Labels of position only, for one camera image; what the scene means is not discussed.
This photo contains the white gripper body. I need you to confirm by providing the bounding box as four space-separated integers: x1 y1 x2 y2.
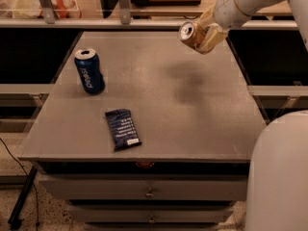
214 0 250 30

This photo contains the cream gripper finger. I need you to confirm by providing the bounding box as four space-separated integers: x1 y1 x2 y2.
196 5 216 29
196 24 228 54

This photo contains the orange LaCroix can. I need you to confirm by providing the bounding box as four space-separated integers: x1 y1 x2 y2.
178 22 206 50

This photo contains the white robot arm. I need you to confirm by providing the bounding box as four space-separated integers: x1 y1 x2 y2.
197 0 308 231

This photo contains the blue Pepsi can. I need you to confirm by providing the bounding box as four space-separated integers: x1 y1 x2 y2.
74 48 105 94

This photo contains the dark blue snack bar wrapper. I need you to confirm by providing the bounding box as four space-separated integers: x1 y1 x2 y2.
105 109 141 151

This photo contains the orange white plastic bag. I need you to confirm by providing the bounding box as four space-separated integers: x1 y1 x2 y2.
38 0 81 18

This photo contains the upper grey drawer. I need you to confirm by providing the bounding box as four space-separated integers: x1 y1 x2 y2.
38 176 246 201

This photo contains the grey drawer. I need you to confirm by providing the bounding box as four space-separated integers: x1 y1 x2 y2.
38 176 246 201
67 206 233 224

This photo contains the lower grey drawer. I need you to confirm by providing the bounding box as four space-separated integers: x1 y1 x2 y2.
67 206 233 224

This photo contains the black left table leg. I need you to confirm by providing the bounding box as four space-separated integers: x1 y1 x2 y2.
8 167 37 231

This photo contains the black cable on floor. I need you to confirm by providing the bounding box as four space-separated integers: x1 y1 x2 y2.
0 137 41 231

